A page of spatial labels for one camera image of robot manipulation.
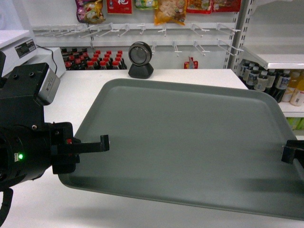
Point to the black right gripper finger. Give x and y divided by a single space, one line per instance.
293 149

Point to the white checkout counter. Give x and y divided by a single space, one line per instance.
47 203

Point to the white store shelf unit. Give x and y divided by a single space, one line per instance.
271 34

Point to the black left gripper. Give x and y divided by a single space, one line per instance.
64 147

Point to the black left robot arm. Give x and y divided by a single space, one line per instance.
28 144

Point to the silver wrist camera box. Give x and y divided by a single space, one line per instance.
49 87

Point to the white cash register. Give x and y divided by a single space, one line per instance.
20 48

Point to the yellow snack bag hanging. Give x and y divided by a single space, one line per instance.
170 11

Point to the silver grey rectangular tray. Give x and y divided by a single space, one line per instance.
197 145

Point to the black round barcode scanner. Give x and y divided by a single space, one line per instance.
140 55

